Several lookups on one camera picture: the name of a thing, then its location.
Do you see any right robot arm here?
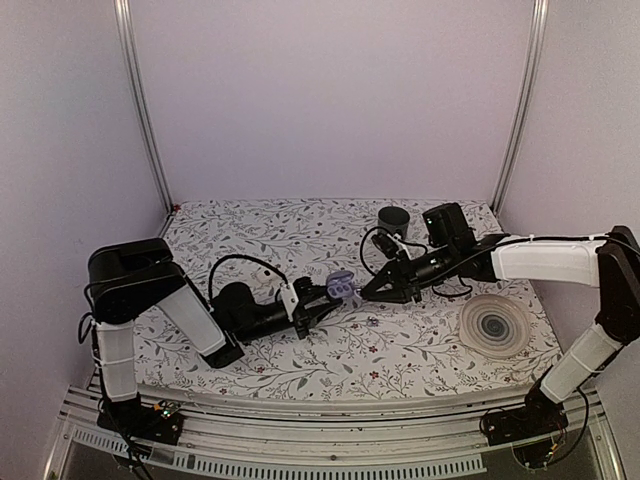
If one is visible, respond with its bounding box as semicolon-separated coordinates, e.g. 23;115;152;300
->
361;203;639;445

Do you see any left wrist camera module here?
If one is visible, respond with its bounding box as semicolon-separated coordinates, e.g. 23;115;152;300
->
280;283;300;323

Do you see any aluminium front rail frame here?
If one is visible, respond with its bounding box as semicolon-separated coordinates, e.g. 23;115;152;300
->
44;384;624;480

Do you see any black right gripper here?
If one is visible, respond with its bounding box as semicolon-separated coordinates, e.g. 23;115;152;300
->
361;243;457;304

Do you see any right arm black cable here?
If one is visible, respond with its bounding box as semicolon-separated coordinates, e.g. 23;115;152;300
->
359;225;476;299

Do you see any swirl patterned glass plate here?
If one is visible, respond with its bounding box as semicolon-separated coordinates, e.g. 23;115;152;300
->
459;294;530;359

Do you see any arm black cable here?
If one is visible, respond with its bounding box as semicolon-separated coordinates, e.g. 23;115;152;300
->
207;254;291;306
359;225;476;299

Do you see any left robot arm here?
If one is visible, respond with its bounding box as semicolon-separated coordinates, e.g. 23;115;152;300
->
78;238;354;444

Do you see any floral patterned table mat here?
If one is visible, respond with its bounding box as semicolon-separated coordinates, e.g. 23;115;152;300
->
134;199;560;401

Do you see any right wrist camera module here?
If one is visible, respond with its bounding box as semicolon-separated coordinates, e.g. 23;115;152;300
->
372;232;412;260

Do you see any dark grey ceramic mug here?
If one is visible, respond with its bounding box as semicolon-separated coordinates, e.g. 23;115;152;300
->
377;206;410;239

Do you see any dark purple earbud case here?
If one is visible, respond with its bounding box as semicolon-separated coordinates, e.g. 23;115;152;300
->
325;270;356;300

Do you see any aluminium corner post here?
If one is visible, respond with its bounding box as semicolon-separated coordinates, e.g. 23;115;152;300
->
113;0;174;215
490;0;549;217

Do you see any left aluminium corner post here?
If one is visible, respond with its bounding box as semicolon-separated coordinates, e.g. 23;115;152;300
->
113;0;174;215

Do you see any right aluminium corner post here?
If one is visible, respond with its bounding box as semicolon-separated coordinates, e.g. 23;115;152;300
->
490;0;549;217

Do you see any white earbud charging case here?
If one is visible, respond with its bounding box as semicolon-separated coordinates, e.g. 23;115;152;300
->
252;266;281;287

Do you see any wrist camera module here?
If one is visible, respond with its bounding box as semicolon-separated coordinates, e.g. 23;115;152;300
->
280;283;300;323
372;232;412;260

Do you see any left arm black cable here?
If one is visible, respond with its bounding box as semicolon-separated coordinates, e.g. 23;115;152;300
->
207;254;291;306

